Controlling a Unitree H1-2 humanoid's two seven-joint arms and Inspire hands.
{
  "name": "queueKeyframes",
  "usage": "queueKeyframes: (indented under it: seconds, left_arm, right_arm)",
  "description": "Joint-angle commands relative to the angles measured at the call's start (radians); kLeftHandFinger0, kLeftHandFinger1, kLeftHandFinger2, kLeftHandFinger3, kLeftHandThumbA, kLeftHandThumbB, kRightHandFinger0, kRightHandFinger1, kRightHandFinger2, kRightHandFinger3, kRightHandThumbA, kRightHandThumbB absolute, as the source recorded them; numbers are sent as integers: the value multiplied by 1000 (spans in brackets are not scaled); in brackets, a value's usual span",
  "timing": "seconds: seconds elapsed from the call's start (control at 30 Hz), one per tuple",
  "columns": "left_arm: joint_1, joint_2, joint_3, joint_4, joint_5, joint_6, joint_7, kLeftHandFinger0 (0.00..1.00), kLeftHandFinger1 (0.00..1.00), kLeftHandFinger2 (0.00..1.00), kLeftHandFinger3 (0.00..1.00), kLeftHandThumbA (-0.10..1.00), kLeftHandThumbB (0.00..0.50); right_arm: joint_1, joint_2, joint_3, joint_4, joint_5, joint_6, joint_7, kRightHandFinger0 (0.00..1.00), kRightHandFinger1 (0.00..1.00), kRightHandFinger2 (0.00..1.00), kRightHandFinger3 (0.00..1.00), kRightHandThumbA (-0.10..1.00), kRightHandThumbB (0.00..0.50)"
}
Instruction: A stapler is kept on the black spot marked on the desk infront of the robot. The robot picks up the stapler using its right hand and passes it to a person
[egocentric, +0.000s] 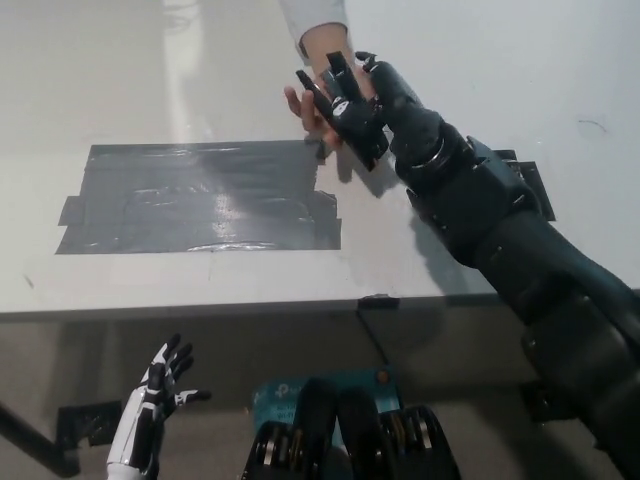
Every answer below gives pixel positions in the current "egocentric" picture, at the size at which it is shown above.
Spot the black floor tape patch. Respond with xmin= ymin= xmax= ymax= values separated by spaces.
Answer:
xmin=56 ymin=399 xmax=125 ymax=449

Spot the grey duct tape patch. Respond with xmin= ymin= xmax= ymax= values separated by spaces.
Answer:
xmin=55 ymin=140 xmax=343 ymax=256

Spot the black robot torso teal top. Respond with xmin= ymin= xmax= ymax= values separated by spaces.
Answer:
xmin=241 ymin=368 xmax=462 ymax=480

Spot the bare person hand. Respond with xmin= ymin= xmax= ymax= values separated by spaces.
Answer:
xmin=283 ymin=22 xmax=382 ymax=162

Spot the black table leg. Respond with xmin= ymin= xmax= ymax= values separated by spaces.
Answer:
xmin=0 ymin=399 xmax=82 ymax=480

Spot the thin black cable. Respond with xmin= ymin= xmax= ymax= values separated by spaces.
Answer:
xmin=357 ymin=308 xmax=397 ymax=370

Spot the black tape spot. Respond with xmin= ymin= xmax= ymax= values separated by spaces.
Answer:
xmin=497 ymin=148 xmax=558 ymax=224

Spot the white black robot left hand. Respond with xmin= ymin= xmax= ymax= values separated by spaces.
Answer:
xmin=105 ymin=333 xmax=213 ymax=471

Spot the black stapler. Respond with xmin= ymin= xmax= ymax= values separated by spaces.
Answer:
xmin=295 ymin=50 xmax=392 ymax=174

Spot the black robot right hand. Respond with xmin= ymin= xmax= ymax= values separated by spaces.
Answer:
xmin=330 ymin=49 xmax=447 ymax=167

